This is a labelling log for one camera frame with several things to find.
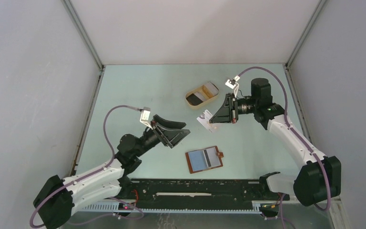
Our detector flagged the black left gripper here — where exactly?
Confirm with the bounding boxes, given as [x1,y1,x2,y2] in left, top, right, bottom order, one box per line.
[134,114,190,157]

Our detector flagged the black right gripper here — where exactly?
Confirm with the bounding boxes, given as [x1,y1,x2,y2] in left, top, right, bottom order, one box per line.
[210,93,258,123]

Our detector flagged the brown leather card holder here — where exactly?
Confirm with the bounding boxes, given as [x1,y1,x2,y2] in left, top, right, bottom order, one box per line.
[185,146,224,174]

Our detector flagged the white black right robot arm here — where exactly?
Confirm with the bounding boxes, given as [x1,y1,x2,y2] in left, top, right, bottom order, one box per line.
[209,76,341,207]

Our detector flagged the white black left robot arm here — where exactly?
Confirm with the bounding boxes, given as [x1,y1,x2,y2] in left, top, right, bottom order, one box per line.
[30,115,190,229]

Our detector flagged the white small card stack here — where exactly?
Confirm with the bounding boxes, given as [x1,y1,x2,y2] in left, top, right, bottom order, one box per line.
[195,92,206,102]

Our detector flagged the beige oval tray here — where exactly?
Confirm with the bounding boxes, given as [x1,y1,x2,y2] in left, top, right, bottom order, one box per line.
[184,81,220,110]

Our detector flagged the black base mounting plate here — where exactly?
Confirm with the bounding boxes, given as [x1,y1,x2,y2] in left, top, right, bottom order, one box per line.
[116,178,280,208]

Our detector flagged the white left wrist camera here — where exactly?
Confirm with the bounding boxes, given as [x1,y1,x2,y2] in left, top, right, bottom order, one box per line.
[140,107,152,129]

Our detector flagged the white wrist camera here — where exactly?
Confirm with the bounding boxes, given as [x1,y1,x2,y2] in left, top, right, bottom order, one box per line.
[225,75,240,98]
[140,107,152,129]

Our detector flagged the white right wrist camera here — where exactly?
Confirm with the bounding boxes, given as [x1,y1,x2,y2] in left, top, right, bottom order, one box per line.
[225,75,240,98]

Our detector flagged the aluminium frame rail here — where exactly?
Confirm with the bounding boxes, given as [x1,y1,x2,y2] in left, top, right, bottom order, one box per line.
[54,180,342,205]

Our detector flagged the white cable duct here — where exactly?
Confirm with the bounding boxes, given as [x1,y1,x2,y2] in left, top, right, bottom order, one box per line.
[80,201,262,214]

